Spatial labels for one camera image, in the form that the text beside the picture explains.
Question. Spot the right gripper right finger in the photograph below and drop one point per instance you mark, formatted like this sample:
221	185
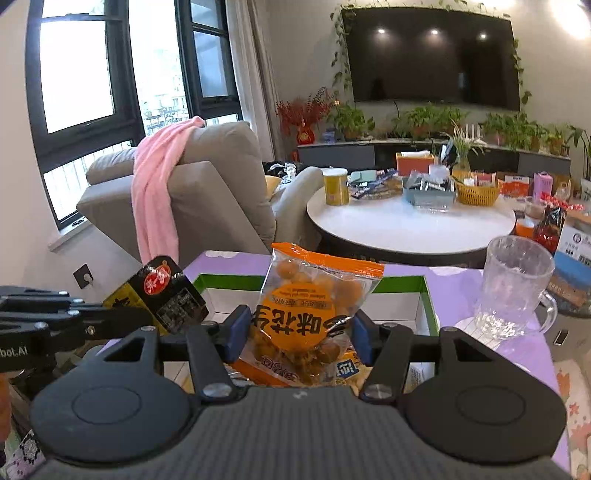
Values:
386	349

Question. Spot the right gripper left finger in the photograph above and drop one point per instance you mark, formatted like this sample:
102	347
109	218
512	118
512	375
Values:
210	348

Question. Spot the black snack packet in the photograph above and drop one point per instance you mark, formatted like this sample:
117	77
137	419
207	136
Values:
161	288

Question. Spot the orange peanut snack bag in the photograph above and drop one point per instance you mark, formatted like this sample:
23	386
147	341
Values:
307	298

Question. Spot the green cardboard box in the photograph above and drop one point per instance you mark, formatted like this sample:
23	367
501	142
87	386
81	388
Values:
349	370

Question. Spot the purple floral tablecloth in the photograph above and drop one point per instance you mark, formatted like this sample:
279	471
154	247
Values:
461	299

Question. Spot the white round coffee table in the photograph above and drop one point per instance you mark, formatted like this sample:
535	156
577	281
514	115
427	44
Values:
394	231

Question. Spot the clear glass mug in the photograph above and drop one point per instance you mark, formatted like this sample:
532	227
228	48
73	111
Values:
514	300

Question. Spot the grey armchair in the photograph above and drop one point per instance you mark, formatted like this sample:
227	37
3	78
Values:
218	197

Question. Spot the pink towel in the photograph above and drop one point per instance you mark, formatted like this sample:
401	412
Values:
154	161

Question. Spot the blue-grey tray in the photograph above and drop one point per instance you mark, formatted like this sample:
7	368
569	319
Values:
427	192

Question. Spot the yellow canister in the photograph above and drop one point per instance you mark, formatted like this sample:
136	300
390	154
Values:
336	186

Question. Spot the yellow woven basket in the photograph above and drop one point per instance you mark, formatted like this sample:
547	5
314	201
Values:
475	195

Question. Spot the orange tissue box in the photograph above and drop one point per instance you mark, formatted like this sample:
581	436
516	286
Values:
406	164

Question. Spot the white blue carton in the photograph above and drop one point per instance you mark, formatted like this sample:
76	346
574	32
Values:
570	282

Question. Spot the pink box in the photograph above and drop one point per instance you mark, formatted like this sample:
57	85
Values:
543	184

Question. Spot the red flower arrangement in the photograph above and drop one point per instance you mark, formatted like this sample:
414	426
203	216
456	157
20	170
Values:
299	116

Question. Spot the wall power socket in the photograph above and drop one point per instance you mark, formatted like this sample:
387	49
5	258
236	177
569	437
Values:
83	276

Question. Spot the wall television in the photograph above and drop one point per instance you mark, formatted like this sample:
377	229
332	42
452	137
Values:
436	55

